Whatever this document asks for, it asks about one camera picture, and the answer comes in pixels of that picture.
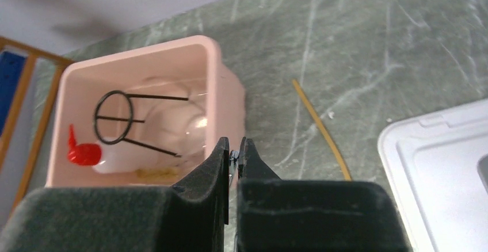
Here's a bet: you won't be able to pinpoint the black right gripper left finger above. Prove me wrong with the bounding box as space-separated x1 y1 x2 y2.
1 138 230 251

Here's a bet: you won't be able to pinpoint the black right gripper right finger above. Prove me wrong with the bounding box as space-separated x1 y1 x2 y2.
236 138 411 251

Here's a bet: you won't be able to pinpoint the metal crucible tongs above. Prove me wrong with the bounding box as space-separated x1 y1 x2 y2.
228 150 240 188

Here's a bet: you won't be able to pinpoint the white bottle red cap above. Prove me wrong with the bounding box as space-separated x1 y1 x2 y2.
67 124 159 174

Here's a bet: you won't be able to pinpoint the pink plastic bin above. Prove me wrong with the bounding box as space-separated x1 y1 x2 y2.
46 35 246 187

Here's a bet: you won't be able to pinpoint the black wire tripod stand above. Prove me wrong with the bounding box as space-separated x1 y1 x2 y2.
93 90 189 158

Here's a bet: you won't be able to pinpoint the yellow rubber tubing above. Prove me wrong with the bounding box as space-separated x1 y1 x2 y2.
292 79 353 181

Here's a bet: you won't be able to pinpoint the clear glass flask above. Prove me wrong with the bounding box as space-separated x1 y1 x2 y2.
140 78 208 157

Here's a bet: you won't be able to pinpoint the white plastic lid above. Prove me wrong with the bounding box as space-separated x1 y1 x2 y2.
378 100 487 251

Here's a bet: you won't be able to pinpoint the orange wooden rack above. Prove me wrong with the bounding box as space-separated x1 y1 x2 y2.
1 37 74 214

